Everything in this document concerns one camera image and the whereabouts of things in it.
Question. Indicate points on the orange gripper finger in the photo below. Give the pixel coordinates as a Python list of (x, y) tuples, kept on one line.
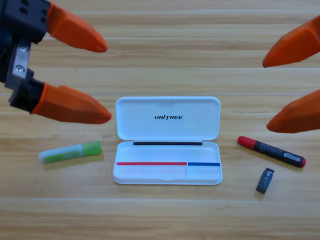
[(72, 106), (297, 43), (300, 115)]

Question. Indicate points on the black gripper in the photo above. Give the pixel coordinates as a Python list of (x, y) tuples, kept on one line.
[(20, 22)]

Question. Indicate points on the white Unitree pencil case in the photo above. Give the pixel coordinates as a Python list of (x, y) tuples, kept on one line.
[(167, 140)]

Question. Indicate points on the red and black marker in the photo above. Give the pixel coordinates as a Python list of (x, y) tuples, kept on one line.
[(271, 151)]

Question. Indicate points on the green and white glue stick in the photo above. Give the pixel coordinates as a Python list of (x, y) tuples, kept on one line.
[(71, 152)]

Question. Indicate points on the black eraser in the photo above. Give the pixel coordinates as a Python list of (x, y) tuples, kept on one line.
[(265, 180)]

